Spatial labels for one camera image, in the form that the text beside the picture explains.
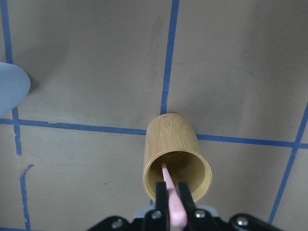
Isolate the light blue plastic cup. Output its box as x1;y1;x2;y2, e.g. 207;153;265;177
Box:
0;62;31;117

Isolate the pink chopstick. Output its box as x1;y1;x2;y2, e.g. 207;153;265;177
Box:
162;163;187;229

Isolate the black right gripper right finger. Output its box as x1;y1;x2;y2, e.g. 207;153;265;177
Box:
178;182;217;231

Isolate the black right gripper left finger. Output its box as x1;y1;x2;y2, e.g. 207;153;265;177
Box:
144;181;168;231

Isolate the bamboo cylinder holder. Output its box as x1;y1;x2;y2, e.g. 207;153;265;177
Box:
143;113;212;203

